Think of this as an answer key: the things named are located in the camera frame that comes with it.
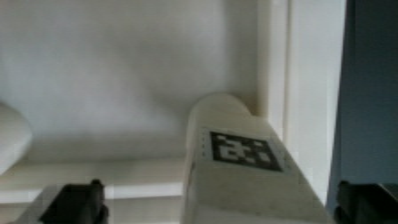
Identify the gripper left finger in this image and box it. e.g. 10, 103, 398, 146
39, 179, 110, 224

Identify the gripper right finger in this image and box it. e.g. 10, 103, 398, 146
334, 181, 398, 224

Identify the white table leg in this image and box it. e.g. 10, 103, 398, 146
181, 93, 334, 224

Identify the white square tabletop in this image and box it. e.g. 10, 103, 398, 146
0, 0, 346, 224

